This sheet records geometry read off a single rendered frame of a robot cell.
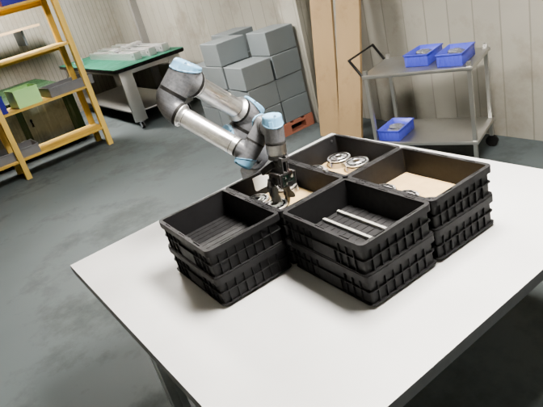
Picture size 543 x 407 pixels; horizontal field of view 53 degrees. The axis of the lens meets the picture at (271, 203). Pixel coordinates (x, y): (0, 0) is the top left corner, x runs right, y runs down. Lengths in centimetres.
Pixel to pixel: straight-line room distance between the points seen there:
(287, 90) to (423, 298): 402
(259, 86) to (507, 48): 222
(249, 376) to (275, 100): 410
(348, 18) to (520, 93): 150
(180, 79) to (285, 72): 337
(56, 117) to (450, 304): 664
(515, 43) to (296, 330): 313
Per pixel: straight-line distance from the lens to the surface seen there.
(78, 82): 709
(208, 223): 216
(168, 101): 215
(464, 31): 454
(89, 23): 1012
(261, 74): 529
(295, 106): 556
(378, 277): 164
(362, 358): 153
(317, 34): 513
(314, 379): 151
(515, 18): 429
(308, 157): 236
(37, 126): 769
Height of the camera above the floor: 173
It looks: 25 degrees down
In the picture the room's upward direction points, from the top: 15 degrees counter-clockwise
